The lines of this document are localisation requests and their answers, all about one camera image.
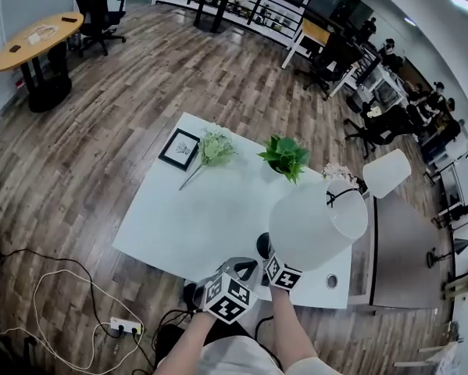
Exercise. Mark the pale pink artificial flowers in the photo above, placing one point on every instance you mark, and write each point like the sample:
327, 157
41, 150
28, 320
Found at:
341, 174

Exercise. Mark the black phone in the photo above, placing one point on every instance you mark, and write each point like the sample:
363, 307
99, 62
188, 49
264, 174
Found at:
69, 19

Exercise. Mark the black swivel chair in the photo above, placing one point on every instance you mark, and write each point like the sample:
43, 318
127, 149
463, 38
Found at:
378, 127
333, 63

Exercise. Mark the pale green artificial flower bouquet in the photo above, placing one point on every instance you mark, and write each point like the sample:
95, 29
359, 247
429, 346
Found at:
215, 150

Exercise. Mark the black picture frame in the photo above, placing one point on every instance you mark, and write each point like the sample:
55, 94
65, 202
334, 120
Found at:
179, 149

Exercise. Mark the green potted plant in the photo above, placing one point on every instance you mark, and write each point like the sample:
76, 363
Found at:
286, 158

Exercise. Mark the white rolling board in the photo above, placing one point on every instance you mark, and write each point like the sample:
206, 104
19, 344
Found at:
458, 182

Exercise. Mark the white frame yellow panel desk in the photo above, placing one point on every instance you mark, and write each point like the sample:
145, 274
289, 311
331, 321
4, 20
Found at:
309, 37

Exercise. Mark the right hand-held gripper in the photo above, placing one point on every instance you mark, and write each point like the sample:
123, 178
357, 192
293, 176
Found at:
282, 273

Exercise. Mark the round wooden table black legs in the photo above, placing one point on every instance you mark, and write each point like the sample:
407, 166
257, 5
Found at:
38, 41

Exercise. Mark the black office chair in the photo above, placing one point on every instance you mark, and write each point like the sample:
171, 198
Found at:
98, 10

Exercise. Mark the black metal railing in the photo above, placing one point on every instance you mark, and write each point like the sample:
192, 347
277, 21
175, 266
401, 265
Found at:
257, 2

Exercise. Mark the black desk lamp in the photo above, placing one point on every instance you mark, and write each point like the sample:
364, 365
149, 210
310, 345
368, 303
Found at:
458, 246

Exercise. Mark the person's white shirt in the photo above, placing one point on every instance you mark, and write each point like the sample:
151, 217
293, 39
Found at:
237, 358

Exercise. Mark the white power strip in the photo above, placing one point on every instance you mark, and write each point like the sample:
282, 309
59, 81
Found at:
126, 325

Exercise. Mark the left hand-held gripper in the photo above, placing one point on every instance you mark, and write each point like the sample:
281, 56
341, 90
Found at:
227, 299

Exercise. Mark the small black device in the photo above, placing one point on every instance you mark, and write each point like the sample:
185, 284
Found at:
15, 48

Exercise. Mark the grey desk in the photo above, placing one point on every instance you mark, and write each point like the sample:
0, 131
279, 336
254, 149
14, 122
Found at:
405, 256

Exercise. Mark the person's left forearm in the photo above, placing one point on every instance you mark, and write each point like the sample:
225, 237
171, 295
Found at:
190, 338

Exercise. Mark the white shade lamp black base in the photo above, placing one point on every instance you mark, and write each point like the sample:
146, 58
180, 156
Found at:
315, 225

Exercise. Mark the person's right forearm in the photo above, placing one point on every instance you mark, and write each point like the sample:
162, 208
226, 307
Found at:
292, 322

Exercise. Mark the small white lampshade lamp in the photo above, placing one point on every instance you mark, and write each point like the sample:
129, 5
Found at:
386, 172

